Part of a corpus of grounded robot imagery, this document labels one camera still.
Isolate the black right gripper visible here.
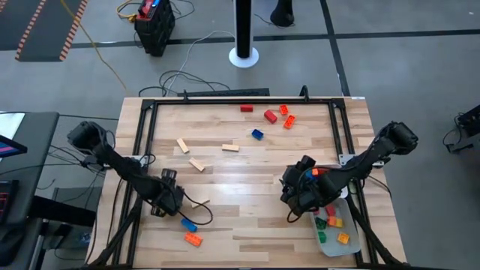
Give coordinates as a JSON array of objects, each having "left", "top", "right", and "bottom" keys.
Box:
[{"left": 280, "top": 154, "right": 320, "bottom": 217}]

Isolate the blue rectangular block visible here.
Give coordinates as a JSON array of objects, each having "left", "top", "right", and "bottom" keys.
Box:
[{"left": 180, "top": 217, "right": 199, "bottom": 233}]

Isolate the white plastic bin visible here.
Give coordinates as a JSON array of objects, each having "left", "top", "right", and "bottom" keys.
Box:
[
  {"left": 309, "top": 197, "right": 362, "bottom": 258},
  {"left": 292, "top": 163, "right": 350, "bottom": 206}
]

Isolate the red rectangular block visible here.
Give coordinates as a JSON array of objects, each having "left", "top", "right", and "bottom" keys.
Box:
[{"left": 262, "top": 109, "right": 279, "bottom": 125}]

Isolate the large orange studded block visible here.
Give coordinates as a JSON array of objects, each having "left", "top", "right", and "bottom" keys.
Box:
[{"left": 184, "top": 231, "right": 204, "bottom": 248}]

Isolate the black under-desk shelf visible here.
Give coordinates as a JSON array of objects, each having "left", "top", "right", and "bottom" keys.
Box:
[{"left": 29, "top": 185, "right": 98, "bottom": 270}]

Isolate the black power strip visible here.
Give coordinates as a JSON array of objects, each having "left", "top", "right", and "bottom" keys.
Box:
[{"left": 176, "top": 88, "right": 271, "bottom": 98}]

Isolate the black side desk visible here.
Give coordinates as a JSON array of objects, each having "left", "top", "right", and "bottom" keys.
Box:
[{"left": 0, "top": 110, "right": 61, "bottom": 226}]

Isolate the black keyboard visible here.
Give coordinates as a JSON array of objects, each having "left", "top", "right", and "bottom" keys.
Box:
[{"left": 0, "top": 178, "right": 20, "bottom": 227}]

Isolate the tilted monitor screen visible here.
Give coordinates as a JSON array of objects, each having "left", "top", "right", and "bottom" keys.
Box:
[{"left": 0, "top": 133, "right": 29, "bottom": 159}]

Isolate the black pole white base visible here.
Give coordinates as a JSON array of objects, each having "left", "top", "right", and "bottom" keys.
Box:
[{"left": 228, "top": 0, "right": 260, "bottom": 70}]

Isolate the black red tool case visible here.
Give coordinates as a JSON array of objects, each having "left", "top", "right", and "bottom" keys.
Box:
[{"left": 133, "top": 0, "right": 176, "bottom": 58}]

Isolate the black cone-shaped stand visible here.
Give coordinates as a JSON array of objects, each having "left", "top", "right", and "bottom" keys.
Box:
[{"left": 269, "top": 0, "right": 296, "bottom": 29}]

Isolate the white paper sheet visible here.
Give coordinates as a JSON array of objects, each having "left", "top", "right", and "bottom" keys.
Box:
[{"left": 0, "top": 111, "right": 26, "bottom": 140}]

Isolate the black floor device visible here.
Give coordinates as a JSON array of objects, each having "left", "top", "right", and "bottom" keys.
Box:
[{"left": 442, "top": 103, "right": 480, "bottom": 155}]

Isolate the black striped floor mat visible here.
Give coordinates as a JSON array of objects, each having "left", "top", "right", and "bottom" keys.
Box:
[{"left": 0, "top": 0, "right": 89, "bottom": 63}]

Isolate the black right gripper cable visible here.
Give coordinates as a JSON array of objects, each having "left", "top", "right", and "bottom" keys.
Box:
[{"left": 286, "top": 202, "right": 313, "bottom": 224}]

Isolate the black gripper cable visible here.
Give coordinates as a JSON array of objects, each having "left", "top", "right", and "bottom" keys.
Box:
[
  {"left": 286, "top": 202, "right": 313, "bottom": 224},
  {"left": 178, "top": 191, "right": 215, "bottom": 227}
]

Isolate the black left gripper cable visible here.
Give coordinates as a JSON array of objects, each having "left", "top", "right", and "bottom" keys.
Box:
[{"left": 178, "top": 191, "right": 215, "bottom": 227}]

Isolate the black table frame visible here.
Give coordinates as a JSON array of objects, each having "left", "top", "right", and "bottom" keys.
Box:
[{"left": 80, "top": 84, "right": 413, "bottom": 270}]

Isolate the black floor cable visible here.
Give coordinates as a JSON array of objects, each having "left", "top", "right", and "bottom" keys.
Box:
[{"left": 137, "top": 69, "right": 232, "bottom": 98}]

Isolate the white floor cable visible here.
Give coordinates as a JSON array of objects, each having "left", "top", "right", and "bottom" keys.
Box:
[{"left": 164, "top": 29, "right": 236, "bottom": 95}]

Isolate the yellow floor cable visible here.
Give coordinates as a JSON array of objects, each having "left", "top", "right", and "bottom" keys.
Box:
[{"left": 58, "top": 0, "right": 132, "bottom": 95}]

